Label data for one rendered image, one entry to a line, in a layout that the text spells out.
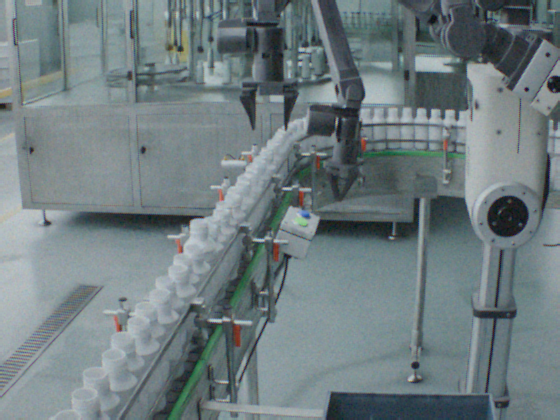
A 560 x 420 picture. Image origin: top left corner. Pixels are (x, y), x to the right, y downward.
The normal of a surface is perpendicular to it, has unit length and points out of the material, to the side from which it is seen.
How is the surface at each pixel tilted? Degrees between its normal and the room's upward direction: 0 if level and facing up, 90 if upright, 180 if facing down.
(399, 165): 91
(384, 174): 89
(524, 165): 101
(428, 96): 90
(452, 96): 90
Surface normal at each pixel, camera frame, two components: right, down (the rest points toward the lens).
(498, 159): -0.15, 0.46
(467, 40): -0.11, 0.22
